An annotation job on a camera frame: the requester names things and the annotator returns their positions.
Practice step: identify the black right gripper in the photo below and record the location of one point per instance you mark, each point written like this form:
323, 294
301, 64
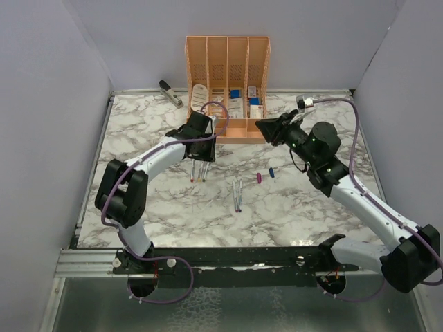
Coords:
274, 129

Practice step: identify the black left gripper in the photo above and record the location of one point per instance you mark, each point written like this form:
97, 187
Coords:
210, 155

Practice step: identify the white pen red end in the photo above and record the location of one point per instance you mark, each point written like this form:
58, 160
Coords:
192, 171

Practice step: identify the white pen green end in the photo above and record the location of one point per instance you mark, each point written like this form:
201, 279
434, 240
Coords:
203, 178

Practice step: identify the white pen magenta end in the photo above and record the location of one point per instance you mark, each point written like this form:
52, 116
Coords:
235, 195

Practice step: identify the white pen yellow end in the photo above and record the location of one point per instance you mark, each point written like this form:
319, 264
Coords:
199, 174

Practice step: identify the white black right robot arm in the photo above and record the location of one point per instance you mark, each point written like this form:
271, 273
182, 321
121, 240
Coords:
408, 253

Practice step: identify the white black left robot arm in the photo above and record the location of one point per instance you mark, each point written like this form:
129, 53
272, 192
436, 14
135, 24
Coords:
122, 193

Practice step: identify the white pen blue end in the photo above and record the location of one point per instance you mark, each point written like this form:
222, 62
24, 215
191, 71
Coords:
239, 200

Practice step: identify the white red staples box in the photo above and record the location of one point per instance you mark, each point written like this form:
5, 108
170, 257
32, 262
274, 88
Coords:
256, 111

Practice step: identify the blue eraser box lower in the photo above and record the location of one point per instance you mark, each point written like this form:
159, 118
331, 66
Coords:
254, 101

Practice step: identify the blue eraser box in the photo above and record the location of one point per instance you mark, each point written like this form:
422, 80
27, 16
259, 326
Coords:
254, 101
235, 93

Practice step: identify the blue eraser box upper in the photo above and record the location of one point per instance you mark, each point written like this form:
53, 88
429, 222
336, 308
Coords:
235, 93

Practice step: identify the white oval label card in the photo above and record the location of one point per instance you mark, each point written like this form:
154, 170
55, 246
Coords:
199, 97

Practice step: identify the black grey stapler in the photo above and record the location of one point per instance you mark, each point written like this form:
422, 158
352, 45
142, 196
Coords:
169, 93

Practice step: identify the orange plastic desk organizer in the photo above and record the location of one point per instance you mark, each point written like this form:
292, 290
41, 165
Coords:
224, 63

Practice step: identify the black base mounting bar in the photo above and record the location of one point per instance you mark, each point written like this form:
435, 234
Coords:
229, 267

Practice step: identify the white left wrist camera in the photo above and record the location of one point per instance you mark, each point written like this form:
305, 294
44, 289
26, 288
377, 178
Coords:
213, 123

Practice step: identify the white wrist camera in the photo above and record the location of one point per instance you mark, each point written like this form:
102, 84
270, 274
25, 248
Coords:
305, 107
213, 123

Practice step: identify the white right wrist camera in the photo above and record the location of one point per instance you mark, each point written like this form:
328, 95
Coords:
305, 107

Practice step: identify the aluminium table edge rail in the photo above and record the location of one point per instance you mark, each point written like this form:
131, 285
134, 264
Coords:
75, 223

